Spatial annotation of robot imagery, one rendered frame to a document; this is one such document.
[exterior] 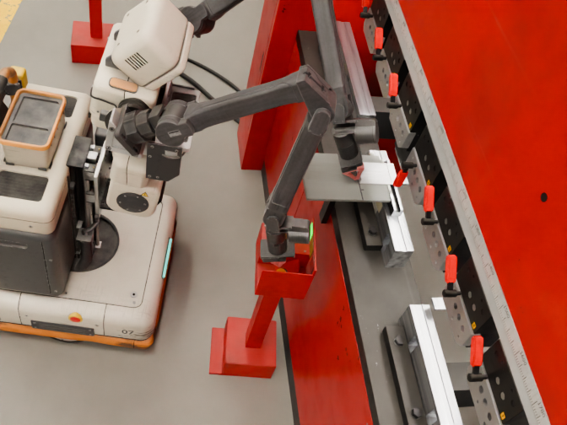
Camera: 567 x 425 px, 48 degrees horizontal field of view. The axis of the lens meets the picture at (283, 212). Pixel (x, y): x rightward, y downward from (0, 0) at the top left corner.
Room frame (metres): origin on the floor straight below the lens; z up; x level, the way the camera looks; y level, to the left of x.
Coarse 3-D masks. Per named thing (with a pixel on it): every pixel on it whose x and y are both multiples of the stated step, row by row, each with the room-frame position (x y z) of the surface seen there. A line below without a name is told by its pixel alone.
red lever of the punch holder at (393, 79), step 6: (390, 78) 1.47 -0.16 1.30; (396, 78) 1.47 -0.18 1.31; (390, 84) 1.46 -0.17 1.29; (396, 84) 1.46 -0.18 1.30; (390, 90) 1.44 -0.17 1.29; (396, 90) 1.45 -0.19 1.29; (390, 96) 1.44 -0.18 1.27; (390, 102) 1.42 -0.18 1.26; (396, 102) 1.43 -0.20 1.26; (390, 108) 1.41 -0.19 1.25; (396, 108) 1.42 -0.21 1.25
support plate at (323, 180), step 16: (320, 160) 1.37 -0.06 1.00; (336, 160) 1.40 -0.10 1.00; (368, 160) 1.44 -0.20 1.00; (304, 176) 1.29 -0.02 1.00; (320, 176) 1.31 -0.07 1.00; (336, 176) 1.33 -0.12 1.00; (320, 192) 1.25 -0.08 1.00; (336, 192) 1.27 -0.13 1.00; (352, 192) 1.29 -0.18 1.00; (368, 192) 1.31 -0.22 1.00; (384, 192) 1.33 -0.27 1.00
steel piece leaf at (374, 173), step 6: (366, 168) 1.40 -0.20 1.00; (372, 168) 1.41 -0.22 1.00; (378, 168) 1.42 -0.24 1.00; (384, 168) 1.43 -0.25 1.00; (366, 174) 1.38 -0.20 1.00; (372, 174) 1.39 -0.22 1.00; (378, 174) 1.40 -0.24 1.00; (384, 174) 1.41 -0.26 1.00; (360, 180) 1.34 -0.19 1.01; (366, 180) 1.35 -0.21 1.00; (372, 180) 1.36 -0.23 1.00; (378, 180) 1.37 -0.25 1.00; (384, 180) 1.38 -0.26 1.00; (390, 180) 1.39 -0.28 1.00
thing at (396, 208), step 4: (388, 160) 1.47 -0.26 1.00; (392, 188) 1.37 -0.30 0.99; (396, 188) 1.37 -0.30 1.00; (392, 192) 1.35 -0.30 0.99; (396, 192) 1.35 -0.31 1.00; (392, 196) 1.33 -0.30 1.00; (396, 196) 1.34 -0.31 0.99; (392, 200) 1.31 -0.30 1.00; (396, 200) 1.33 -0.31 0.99; (400, 200) 1.32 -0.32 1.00; (388, 204) 1.32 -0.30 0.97; (392, 204) 1.30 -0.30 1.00; (396, 204) 1.31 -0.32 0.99; (400, 204) 1.31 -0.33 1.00; (392, 208) 1.29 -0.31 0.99; (396, 208) 1.29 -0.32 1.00; (400, 208) 1.29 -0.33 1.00; (392, 212) 1.28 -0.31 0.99; (396, 212) 1.28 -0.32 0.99; (400, 212) 1.29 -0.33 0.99
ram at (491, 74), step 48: (432, 0) 1.52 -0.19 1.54; (480, 0) 1.33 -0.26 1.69; (528, 0) 1.19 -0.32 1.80; (432, 48) 1.42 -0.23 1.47; (480, 48) 1.25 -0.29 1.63; (528, 48) 1.12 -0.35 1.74; (432, 96) 1.33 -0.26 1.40; (480, 96) 1.17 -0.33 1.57; (528, 96) 1.05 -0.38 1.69; (480, 144) 1.09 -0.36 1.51; (528, 144) 0.98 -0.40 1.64; (480, 192) 1.01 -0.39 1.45; (528, 192) 0.91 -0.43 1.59; (528, 240) 0.84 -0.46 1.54; (528, 288) 0.77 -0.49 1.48; (528, 336) 0.70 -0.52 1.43
